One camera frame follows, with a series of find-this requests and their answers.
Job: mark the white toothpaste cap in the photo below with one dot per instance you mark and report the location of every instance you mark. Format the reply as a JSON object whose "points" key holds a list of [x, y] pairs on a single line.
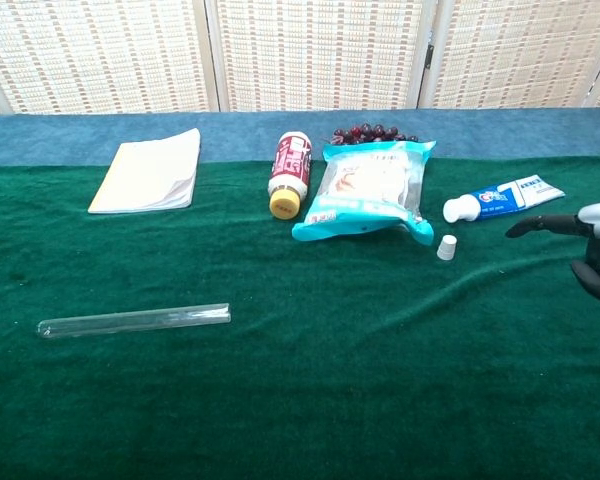
{"points": [[447, 248]]}

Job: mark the transparent glass test tube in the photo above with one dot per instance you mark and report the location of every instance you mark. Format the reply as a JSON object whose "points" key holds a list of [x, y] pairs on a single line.
{"points": [[130, 320]]}

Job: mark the blue white toothpaste tube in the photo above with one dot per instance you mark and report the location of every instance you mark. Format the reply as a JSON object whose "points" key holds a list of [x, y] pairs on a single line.
{"points": [[505, 197]]}

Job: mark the teal snack bag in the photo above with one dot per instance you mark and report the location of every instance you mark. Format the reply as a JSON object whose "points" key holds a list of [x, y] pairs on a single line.
{"points": [[370, 185]]}

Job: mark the dark red grape bunch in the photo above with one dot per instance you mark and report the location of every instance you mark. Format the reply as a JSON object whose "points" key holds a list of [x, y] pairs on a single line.
{"points": [[365, 133]]}

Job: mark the red label bottle yellow cap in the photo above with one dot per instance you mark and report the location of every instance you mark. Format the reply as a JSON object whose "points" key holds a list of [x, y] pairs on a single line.
{"points": [[291, 170]]}

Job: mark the green velvet cloth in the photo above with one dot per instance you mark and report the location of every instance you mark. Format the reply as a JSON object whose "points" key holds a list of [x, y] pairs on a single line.
{"points": [[300, 400]]}

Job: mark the white yellow notebook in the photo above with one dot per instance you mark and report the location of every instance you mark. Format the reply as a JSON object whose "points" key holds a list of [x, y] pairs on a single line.
{"points": [[150, 175]]}

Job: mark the blue table cloth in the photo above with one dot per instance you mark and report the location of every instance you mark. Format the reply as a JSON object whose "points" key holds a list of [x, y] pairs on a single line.
{"points": [[55, 140]]}

